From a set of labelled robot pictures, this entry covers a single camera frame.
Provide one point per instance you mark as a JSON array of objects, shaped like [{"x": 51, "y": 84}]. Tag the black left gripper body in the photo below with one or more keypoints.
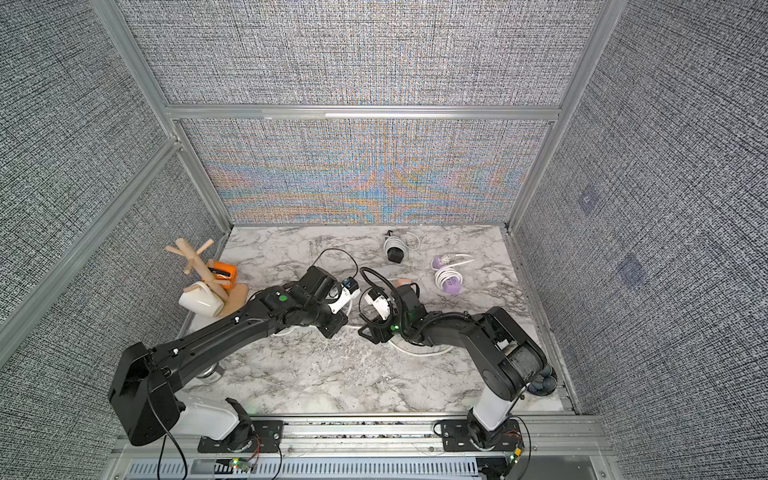
[{"x": 330, "y": 324}]

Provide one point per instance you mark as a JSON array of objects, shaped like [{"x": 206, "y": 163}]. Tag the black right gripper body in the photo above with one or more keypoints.
[{"x": 372, "y": 332}]

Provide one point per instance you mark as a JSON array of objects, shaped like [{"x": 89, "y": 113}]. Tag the pink power strip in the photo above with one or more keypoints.
[{"x": 405, "y": 282}]

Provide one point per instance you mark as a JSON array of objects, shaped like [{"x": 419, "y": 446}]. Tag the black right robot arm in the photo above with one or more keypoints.
[{"x": 506, "y": 357}]

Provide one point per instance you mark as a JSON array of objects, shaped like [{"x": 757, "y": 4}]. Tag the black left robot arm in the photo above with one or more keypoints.
[{"x": 143, "y": 390}]

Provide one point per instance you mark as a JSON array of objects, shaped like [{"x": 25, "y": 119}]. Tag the black and white power strip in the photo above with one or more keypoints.
[{"x": 398, "y": 244}]

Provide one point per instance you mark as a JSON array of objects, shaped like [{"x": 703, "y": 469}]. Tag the wooden mug tree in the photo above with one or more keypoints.
[{"x": 233, "y": 299}]

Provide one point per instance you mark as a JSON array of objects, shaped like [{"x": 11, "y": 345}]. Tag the orange box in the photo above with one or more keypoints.
[{"x": 225, "y": 274}]

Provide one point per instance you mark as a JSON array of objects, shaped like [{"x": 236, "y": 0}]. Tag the metal tin can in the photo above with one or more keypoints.
[{"x": 212, "y": 374}]

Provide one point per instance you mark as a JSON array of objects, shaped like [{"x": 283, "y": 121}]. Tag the cream ceramic mug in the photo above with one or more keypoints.
[{"x": 200, "y": 299}]

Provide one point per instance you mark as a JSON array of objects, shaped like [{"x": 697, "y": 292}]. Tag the dark blue bowl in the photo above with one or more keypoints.
[{"x": 544, "y": 383}]

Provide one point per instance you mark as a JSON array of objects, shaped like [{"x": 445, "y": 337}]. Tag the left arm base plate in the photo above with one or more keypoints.
[{"x": 240, "y": 437}]

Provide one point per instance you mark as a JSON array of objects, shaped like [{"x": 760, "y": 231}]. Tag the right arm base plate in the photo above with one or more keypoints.
[{"x": 480, "y": 437}]

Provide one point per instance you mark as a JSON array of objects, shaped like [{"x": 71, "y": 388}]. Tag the aluminium front rail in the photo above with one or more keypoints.
[{"x": 547, "y": 434}]

